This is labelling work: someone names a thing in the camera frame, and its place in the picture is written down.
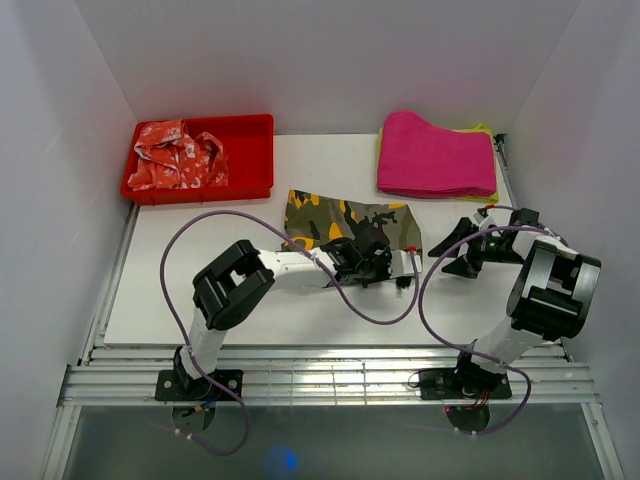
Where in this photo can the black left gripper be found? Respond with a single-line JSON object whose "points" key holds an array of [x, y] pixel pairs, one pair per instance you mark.
{"points": [[385, 257]]}

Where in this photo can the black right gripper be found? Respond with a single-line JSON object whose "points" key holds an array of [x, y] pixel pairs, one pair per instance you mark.
{"points": [[466, 264]]}

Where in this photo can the camouflage yellow green trousers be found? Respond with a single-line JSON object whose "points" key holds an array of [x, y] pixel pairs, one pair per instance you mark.
{"points": [[313, 221]]}

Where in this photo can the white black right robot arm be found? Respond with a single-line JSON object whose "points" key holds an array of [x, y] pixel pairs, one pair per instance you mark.
{"points": [[550, 299]]}

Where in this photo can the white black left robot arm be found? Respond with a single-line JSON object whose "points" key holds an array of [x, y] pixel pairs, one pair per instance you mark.
{"points": [[229, 288]]}

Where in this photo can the yellow-green folded cloth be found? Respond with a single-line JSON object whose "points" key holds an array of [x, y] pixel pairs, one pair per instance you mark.
{"points": [[482, 127]]}

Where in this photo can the pink folded towel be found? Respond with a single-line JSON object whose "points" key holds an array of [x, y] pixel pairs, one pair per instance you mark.
{"points": [[435, 155]]}

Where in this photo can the red plastic bin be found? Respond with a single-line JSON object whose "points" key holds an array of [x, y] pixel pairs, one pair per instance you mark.
{"points": [[248, 142]]}

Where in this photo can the orange white floral garment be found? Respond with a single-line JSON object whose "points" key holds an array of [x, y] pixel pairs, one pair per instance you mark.
{"points": [[169, 158]]}

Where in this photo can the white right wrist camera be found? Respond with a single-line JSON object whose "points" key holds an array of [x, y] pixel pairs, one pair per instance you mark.
{"points": [[483, 219]]}

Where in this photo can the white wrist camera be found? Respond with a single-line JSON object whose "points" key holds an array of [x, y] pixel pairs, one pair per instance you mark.
{"points": [[483, 219], [405, 263]]}

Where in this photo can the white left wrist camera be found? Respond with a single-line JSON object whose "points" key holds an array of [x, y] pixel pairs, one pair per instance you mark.
{"points": [[405, 263]]}

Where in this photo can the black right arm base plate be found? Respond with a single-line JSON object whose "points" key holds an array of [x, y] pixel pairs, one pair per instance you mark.
{"points": [[449, 383]]}

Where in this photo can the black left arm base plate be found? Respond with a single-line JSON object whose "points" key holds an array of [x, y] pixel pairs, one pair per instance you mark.
{"points": [[169, 387]]}

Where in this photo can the aluminium table edge rail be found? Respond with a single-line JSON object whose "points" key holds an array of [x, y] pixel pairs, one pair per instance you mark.
{"points": [[318, 377]]}

